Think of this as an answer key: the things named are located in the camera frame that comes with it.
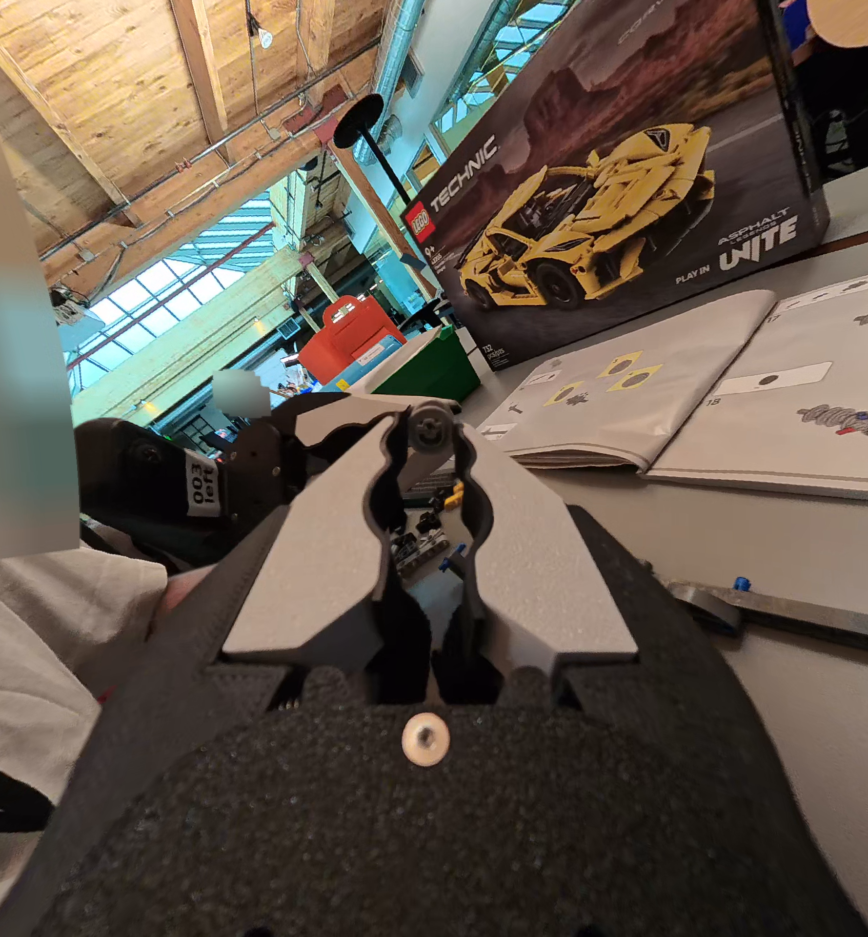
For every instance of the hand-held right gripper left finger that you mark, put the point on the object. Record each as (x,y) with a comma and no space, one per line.
(309,578)

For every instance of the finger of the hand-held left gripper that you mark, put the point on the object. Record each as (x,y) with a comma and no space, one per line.
(423,468)
(346,413)

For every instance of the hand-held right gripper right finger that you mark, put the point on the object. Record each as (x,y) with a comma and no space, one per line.
(551,578)

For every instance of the grey lego pulley disc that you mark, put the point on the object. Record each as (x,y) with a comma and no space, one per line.
(430,428)

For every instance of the lego instruction booklet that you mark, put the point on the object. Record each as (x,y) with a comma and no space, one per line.
(697,366)

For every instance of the yellow car lego box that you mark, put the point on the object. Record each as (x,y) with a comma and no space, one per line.
(624,183)

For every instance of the red plastic crate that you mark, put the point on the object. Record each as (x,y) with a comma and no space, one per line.
(338,344)

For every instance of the green plastic bin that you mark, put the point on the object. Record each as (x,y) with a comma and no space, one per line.
(434,373)

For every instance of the large paned window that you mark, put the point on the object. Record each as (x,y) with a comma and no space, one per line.
(163,285)

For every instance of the white printed shirt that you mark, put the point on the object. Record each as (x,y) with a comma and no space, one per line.
(38,659)

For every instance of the black round pole lamp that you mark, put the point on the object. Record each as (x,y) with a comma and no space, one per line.
(360,121)

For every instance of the light wooden side table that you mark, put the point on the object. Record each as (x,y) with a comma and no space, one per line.
(851,18)

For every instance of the silver ventilation duct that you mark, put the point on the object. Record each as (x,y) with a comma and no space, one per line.
(404,44)

